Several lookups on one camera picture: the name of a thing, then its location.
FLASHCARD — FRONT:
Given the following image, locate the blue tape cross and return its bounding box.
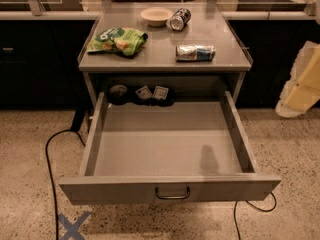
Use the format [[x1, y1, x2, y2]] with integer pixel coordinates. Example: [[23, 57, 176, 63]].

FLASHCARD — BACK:
[[58, 211, 91, 240]]

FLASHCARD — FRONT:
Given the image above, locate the black drawer handle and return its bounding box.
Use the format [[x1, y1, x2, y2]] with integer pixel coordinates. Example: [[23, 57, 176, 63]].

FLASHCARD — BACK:
[[155, 187, 191, 200]]

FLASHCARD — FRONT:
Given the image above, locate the grey cabinet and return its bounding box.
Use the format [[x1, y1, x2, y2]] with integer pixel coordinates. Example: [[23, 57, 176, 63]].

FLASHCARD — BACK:
[[79, 3, 252, 102]]

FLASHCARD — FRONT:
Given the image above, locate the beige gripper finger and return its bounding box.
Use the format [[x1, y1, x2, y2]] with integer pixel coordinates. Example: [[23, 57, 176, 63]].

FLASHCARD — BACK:
[[276, 41, 320, 118]]

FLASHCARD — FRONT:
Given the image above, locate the black cable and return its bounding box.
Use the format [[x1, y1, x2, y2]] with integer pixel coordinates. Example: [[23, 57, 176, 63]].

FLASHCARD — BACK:
[[44, 129, 86, 240], [233, 192, 278, 240]]

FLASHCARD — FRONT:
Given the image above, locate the black cable left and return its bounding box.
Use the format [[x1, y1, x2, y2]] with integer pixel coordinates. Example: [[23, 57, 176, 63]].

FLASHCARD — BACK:
[[44, 129, 86, 240]]

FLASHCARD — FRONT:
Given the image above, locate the black cable right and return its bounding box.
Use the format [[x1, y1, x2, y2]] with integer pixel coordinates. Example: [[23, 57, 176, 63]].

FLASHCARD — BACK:
[[233, 192, 278, 240]]

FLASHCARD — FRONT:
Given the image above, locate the beige bowl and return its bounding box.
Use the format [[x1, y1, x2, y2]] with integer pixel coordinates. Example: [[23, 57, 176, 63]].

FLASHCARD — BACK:
[[140, 7, 173, 27]]

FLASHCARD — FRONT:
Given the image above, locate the black item with labels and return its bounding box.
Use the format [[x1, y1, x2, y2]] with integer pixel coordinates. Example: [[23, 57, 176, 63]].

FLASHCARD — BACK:
[[129, 85, 175, 107]]

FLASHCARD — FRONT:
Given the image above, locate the dark soda can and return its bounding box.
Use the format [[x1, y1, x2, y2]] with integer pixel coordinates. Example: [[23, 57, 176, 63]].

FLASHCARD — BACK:
[[167, 8, 191, 31]]

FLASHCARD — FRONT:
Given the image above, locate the green chip bag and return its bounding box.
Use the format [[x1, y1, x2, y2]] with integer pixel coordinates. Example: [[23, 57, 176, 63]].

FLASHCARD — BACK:
[[86, 27, 148, 57]]

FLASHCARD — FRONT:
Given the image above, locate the grey open top drawer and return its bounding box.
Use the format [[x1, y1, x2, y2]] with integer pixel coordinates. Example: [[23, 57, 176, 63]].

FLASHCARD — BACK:
[[59, 94, 281, 205]]

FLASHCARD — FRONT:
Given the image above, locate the black round object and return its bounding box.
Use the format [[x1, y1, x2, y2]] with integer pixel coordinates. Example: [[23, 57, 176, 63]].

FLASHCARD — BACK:
[[108, 85, 128, 105]]

